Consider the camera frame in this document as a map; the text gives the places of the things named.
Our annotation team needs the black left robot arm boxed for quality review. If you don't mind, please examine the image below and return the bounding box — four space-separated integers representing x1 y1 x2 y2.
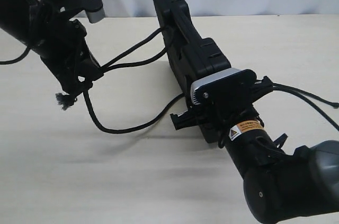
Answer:
1 0 104 96

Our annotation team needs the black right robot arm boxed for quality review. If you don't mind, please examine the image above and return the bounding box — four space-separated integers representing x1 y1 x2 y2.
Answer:
171 68 338 223

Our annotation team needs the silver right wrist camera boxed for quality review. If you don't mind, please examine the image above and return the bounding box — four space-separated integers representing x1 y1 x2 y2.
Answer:
190 67 242 106

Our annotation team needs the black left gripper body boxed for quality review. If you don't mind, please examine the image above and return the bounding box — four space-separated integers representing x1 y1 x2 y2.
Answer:
29 9 93 94

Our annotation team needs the black plastic carrying case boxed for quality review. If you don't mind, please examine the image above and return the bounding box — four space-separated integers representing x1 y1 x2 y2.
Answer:
153 0 231 144

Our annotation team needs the black braided rope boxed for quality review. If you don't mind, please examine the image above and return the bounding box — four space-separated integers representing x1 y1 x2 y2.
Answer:
55 26 339 133

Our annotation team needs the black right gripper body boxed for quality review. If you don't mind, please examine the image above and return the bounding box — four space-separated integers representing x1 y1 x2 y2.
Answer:
171 69 273 139

